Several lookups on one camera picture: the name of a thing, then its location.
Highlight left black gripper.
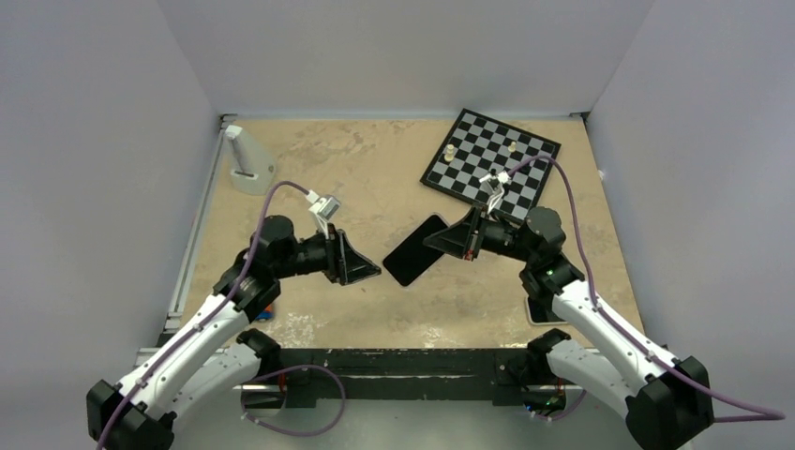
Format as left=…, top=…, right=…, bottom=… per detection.
left=273, top=222, right=380, bottom=285

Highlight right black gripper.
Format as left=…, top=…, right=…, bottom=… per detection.
left=424, top=202, right=536, bottom=263

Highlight phone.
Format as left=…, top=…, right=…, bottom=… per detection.
left=382, top=214, right=448, bottom=287
left=526, top=297, right=566, bottom=326

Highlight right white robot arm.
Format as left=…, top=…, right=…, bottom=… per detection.
left=424, top=206, right=715, bottom=449

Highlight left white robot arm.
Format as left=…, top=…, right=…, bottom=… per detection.
left=86, top=216, right=382, bottom=449

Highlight phone in white case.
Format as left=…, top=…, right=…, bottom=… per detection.
left=526, top=297, right=566, bottom=326

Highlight white chess piece left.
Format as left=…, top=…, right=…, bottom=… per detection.
left=443, top=144, right=456, bottom=162

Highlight black white chessboard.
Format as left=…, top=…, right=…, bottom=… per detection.
left=420, top=109, right=561, bottom=223

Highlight colourful toy car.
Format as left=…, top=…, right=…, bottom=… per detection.
left=255, top=305, right=275, bottom=322

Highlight white dispenser stand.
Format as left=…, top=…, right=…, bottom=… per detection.
left=223, top=125, right=277, bottom=196

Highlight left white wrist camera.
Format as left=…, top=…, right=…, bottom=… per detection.
left=305, top=189, right=341, bottom=238

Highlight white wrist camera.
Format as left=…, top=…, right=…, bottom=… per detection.
left=479, top=171, right=511, bottom=214
left=305, top=189, right=341, bottom=238

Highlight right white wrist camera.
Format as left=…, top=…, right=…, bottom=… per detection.
left=479, top=171, right=511, bottom=214

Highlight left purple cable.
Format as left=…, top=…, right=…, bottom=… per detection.
left=94, top=181, right=312, bottom=450

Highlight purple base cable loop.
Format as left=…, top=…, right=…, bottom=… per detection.
left=240, top=363, right=348, bottom=438

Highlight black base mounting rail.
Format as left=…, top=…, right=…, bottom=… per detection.
left=255, top=348, right=568, bottom=415

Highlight aluminium frame rail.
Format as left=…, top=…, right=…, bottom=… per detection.
left=159, top=125, right=224, bottom=338

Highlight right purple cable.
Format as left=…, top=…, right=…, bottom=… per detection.
left=505, top=155, right=787, bottom=425

